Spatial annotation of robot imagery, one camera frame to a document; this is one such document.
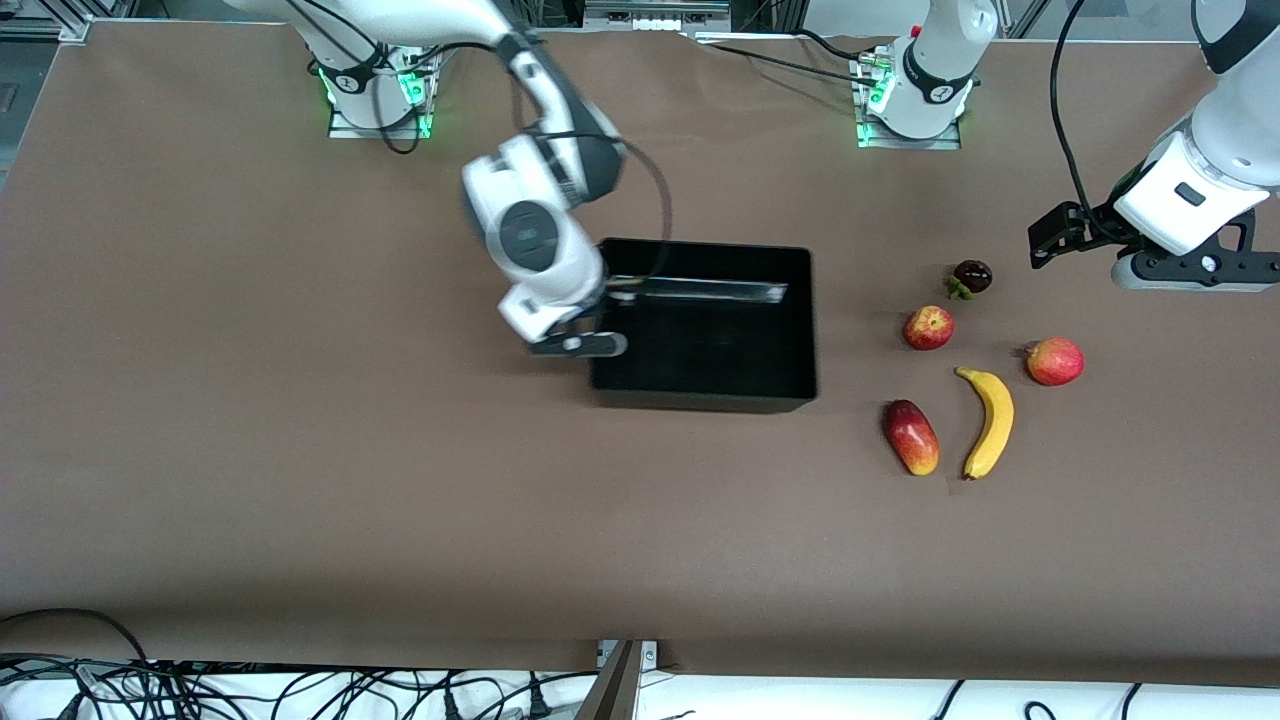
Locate black plastic box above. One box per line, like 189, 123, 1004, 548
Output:
588, 238, 819, 414

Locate red yellow apple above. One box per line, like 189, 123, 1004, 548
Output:
903, 305, 955, 352

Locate red apple right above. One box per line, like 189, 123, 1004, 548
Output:
1024, 337, 1086, 387

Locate yellow banana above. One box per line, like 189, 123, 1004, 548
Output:
954, 366, 1015, 481

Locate dark purple mangosteen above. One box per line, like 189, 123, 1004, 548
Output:
948, 259, 994, 301

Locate red yellow mango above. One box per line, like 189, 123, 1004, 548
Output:
882, 399, 941, 477

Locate white socket strip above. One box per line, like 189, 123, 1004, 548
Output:
583, 0, 733, 33

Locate grey metal bar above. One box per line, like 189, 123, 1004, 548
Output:
575, 640, 641, 720

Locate aluminium corner profile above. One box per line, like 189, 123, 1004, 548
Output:
0, 15, 96, 43

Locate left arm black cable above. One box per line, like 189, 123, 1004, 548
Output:
1048, 0, 1101, 236

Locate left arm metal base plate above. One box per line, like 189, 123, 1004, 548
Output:
855, 50, 963, 151

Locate right arm long black cable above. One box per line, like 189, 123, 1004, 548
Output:
285, 0, 451, 156

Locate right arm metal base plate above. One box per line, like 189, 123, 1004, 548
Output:
328, 45, 433, 139

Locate silver metal bracket plate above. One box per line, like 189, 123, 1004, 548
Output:
597, 640, 661, 669

